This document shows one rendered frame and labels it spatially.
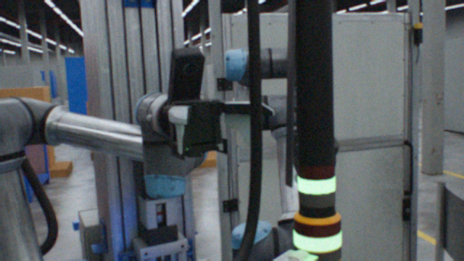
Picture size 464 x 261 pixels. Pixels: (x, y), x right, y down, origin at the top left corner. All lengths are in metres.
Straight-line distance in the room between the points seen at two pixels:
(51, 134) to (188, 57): 0.50
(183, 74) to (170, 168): 0.22
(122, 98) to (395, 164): 1.85
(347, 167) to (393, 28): 0.81
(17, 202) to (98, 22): 0.52
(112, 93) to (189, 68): 0.64
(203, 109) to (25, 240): 0.54
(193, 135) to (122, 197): 0.69
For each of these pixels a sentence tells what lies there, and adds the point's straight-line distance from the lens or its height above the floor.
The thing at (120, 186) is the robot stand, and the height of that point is 1.40.
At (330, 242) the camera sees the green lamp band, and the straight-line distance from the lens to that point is 0.42.
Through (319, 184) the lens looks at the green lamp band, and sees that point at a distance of 0.40.
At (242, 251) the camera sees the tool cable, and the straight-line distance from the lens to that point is 0.33.
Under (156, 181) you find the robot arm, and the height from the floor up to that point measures 1.52.
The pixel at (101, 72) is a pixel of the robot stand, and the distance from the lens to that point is 1.24.
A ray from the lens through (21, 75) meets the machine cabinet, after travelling 10.97.
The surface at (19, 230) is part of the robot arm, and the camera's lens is 1.02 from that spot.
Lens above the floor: 1.71
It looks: 7 degrees down
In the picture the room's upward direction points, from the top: 3 degrees counter-clockwise
